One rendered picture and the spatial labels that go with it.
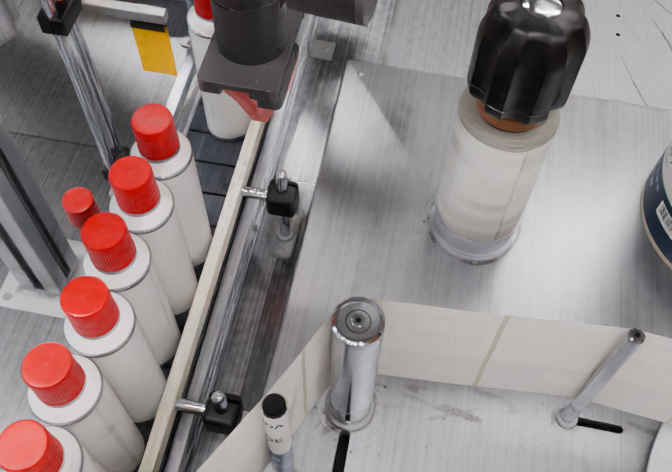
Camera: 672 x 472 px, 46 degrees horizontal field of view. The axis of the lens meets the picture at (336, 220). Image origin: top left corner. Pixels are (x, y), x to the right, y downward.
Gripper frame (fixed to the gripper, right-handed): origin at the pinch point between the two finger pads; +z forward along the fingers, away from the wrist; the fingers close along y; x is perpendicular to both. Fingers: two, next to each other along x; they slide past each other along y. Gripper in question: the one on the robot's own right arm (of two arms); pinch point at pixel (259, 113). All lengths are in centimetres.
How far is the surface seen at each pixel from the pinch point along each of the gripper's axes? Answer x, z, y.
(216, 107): 6.7, 7.8, 6.1
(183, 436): 1.4, 14.1, -25.9
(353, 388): -12.9, 3.8, -22.4
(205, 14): 6.5, -4.3, 6.9
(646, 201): -38.5, 12.1, 6.5
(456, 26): -16.5, 18.3, 34.3
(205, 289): 2.5, 10.2, -13.3
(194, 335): 2.2, 10.3, -17.9
